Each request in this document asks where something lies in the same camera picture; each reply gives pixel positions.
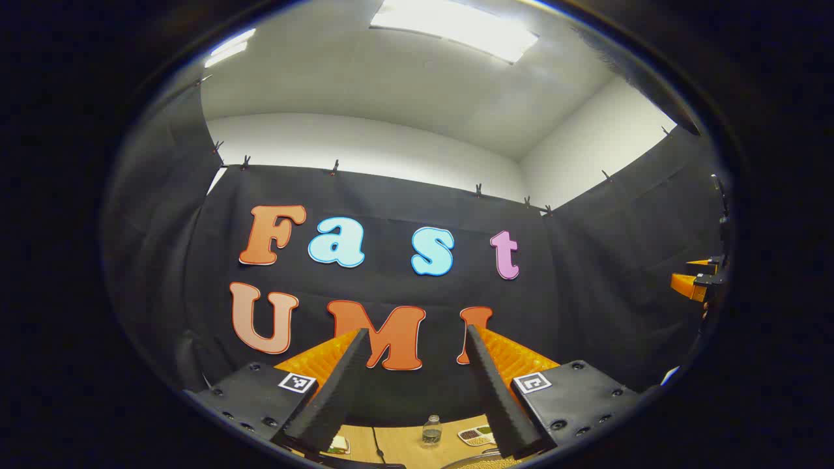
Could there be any small ceiling light panel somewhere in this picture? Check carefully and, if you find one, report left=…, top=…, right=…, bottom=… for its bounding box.
left=204, top=27, right=257, bottom=68

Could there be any white divided spice plate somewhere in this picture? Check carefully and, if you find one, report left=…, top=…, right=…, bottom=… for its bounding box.
left=457, top=425, right=497, bottom=448

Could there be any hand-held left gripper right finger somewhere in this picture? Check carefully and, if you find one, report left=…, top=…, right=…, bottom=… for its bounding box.
left=464, top=324, right=644, bottom=461

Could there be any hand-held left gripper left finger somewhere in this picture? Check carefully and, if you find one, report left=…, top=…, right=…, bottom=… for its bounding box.
left=184, top=328, right=371, bottom=455

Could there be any large ceiling light panel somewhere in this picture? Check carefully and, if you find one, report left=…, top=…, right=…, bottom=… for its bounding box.
left=369, top=0, right=540, bottom=64

